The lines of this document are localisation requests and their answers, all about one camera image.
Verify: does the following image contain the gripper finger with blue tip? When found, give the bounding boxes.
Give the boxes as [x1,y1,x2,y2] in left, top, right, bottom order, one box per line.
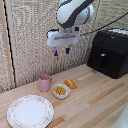
[65,47,72,55]
[53,49,60,61]

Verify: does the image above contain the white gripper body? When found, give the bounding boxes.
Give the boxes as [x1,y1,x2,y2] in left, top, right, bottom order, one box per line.
[46,28,81,48]

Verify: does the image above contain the pink mug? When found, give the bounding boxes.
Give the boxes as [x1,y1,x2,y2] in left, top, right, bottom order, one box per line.
[38,74,53,93]

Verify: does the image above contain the yellow bread piece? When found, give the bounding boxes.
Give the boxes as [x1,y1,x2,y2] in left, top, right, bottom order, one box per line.
[64,79,78,90]

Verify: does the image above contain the yellow food pieces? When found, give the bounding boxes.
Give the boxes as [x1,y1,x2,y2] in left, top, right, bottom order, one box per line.
[54,85,67,97]

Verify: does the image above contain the small white bowl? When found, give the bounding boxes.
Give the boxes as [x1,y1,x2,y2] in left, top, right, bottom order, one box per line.
[51,83,71,100]

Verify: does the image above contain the white floral-rimmed plate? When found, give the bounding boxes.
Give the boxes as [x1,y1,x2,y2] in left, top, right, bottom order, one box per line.
[6,94,55,128]

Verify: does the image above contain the wooden screen post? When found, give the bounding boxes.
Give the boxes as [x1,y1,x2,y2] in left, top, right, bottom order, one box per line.
[0,0,16,90]

